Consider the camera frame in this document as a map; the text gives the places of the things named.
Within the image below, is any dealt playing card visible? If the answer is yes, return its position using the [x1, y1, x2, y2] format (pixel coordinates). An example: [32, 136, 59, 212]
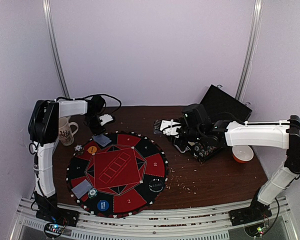
[71, 179, 93, 199]
[95, 136, 112, 147]
[92, 134, 110, 147]

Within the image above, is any round red black poker mat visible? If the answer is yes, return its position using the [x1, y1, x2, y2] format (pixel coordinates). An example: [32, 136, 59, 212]
[65, 131, 169, 218]

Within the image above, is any poker chip stack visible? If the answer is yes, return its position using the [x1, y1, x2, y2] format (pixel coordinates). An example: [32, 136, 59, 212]
[88, 188, 98, 199]
[74, 144, 85, 155]

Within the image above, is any front right chip row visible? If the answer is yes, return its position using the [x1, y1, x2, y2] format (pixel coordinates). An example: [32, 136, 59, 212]
[198, 146, 220, 163]

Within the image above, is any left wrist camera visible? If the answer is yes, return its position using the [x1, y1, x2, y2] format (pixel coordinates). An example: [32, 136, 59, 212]
[99, 114, 115, 126]

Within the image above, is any clear dealer button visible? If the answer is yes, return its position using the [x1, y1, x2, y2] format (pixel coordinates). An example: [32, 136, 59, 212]
[148, 178, 165, 193]

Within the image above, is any back right chip row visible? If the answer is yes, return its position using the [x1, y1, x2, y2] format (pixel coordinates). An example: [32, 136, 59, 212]
[193, 144, 214, 158]

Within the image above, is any white floral mug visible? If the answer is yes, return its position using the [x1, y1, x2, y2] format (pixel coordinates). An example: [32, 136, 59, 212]
[58, 117, 79, 146]

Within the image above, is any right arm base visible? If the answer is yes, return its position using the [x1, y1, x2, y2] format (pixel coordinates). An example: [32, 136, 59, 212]
[229, 206, 273, 226]

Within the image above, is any right aluminium frame post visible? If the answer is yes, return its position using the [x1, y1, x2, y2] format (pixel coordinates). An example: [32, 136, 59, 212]
[235, 0, 264, 102]

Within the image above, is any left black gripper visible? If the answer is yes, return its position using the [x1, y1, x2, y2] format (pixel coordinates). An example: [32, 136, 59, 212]
[85, 113, 106, 136]

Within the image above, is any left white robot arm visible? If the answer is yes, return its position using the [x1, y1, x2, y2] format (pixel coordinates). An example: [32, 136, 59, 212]
[28, 94, 106, 198]

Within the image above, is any orange white bowl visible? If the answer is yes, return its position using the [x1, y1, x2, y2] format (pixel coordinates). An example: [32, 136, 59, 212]
[232, 145, 254, 164]

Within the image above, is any black poker chip case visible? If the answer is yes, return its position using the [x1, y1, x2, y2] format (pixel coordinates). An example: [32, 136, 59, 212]
[167, 84, 252, 161]

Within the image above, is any blue small blind button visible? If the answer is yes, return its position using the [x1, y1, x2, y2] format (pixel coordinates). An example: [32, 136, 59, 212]
[97, 200, 110, 212]

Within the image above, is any orange big blind button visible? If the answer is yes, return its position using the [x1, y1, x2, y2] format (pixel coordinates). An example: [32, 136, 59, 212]
[87, 146, 98, 154]

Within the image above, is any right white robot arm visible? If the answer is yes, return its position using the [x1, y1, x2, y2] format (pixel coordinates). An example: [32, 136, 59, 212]
[172, 103, 300, 221]

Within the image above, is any aluminium frame post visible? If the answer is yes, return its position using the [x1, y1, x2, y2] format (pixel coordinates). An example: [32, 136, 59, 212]
[42, 0, 70, 99]
[235, 0, 264, 102]

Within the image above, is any left aluminium frame post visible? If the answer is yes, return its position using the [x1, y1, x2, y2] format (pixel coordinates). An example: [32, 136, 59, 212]
[42, 0, 70, 99]

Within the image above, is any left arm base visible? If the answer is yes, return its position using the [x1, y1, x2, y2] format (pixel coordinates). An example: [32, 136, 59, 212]
[35, 206, 79, 227]

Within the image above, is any front aluminium rail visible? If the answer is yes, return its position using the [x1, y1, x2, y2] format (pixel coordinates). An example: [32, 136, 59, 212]
[14, 196, 292, 240]

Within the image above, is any chip row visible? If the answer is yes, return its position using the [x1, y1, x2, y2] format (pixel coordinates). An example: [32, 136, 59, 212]
[193, 144, 214, 158]
[198, 146, 220, 163]

